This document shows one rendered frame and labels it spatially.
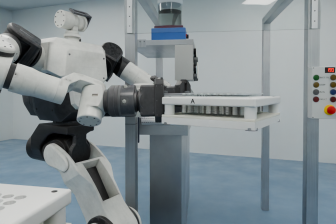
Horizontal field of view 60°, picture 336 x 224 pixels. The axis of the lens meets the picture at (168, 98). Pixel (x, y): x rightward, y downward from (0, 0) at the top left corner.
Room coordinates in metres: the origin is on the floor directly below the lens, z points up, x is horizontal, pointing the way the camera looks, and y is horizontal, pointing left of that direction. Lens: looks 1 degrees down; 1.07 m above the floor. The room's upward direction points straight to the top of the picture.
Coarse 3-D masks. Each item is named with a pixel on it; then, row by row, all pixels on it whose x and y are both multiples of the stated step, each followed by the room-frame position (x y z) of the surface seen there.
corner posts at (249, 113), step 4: (164, 104) 0.76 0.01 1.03; (168, 104) 0.75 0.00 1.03; (272, 104) 0.81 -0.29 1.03; (276, 104) 0.81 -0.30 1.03; (164, 108) 0.76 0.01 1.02; (168, 108) 0.75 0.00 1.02; (172, 108) 0.75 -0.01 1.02; (244, 108) 0.64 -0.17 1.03; (248, 108) 0.64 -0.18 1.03; (252, 108) 0.63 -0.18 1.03; (256, 108) 0.64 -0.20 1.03; (268, 108) 0.82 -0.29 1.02; (272, 108) 0.81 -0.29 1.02; (276, 108) 0.81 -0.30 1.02; (164, 112) 0.76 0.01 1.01; (168, 112) 0.75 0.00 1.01; (172, 112) 0.75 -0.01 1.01; (244, 112) 0.64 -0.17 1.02; (248, 112) 0.64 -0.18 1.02; (252, 112) 0.63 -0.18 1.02; (256, 112) 0.64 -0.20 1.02; (272, 112) 0.81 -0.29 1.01; (276, 112) 0.81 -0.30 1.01; (244, 116) 0.64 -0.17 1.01; (248, 116) 0.64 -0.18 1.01; (252, 116) 0.63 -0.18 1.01; (256, 116) 0.64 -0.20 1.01
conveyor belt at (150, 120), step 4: (152, 116) 1.70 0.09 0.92; (144, 120) 1.68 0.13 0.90; (148, 120) 1.68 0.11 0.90; (152, 120) 1.68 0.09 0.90; (144, 124) 1.70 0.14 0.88; (148, 124) 1.70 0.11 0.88; (152, 124) 1.69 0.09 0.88; (156, 124) 1.69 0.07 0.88; (160, 124) 1.69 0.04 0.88; (164, 124) 1.68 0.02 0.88; (172, 124) 1.68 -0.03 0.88
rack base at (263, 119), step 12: (168, 120) 0.75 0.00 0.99; (180, 120) 0.73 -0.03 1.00; (192, 120) 0.71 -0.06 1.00; (204, 120) 0.69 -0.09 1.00; (216, 120) 0.67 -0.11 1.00; (228, 120) 0.66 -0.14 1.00; (240, 120) 0.64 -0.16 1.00; (252, 120) 0.63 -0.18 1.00; (264, 120) 0.69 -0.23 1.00; (276, 120) 0.79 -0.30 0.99
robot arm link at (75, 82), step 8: (64, 80) 0.75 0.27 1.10; (72, 80) 0.77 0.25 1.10; (80, 80) 0.79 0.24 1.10; (88, 80) 0.79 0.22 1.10; (96, 80) 0.81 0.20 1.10; (64, 88) 0.74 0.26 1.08; (72, 88) 0.81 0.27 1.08; (80, 88) 0.82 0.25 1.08; (56, 96) 0.74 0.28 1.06; (64, 96) 0.74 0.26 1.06
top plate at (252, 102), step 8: (168, 96) 0.76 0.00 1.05; (176, 96) 0.77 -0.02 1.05; (264, 96) 0.78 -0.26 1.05; (272, 96) 0.78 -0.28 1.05; (176, 104) 0.73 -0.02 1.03; (184, 104) 0.72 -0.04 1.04; (192, 104) 0.71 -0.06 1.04; (200, 104) 0.70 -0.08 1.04; (208, 104) 0.68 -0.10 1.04; (216, 104) 0.67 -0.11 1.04; (224, 104) 0.66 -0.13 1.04; (232, 104) 0.65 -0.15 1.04; (240, 104) 0.64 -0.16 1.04; (248, 104) 0.63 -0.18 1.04; (256, 104) 0.63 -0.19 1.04; (264, 104) 0.69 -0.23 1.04
